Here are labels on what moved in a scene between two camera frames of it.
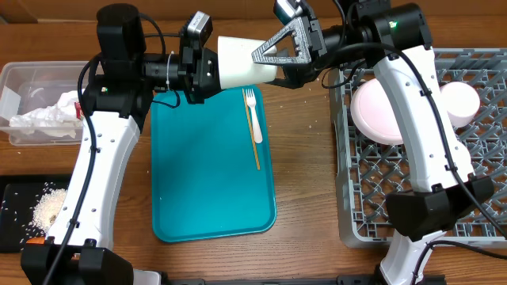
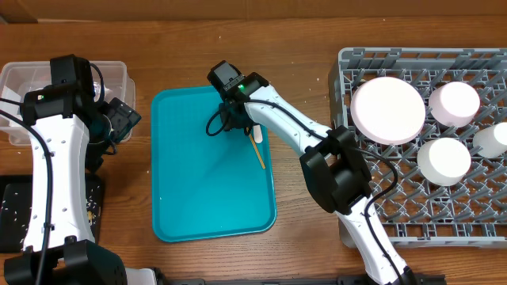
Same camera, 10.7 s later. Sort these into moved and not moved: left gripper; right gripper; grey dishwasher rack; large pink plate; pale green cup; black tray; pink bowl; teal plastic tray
Moved: right gripper; left gripper; pale green cup
Not moved: black tray; pink bowl; teal plastic tray; grey dishwasher rack; large pink plate
